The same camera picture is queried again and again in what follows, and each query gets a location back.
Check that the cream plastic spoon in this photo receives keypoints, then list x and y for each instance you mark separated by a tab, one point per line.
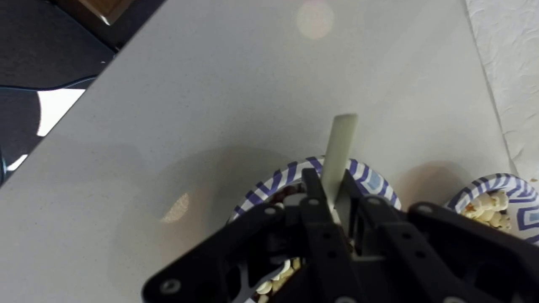
339	145

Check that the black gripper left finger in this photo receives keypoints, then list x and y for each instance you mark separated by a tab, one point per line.
236	253

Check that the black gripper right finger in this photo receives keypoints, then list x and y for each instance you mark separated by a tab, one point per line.
449	253

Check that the white paper towel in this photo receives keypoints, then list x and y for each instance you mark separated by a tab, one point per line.
511	68

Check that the blue patterned bowl dark cereal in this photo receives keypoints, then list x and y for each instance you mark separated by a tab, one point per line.
275	183

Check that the blue patterned bowl popcorn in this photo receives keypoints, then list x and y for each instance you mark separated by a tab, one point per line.
519	194

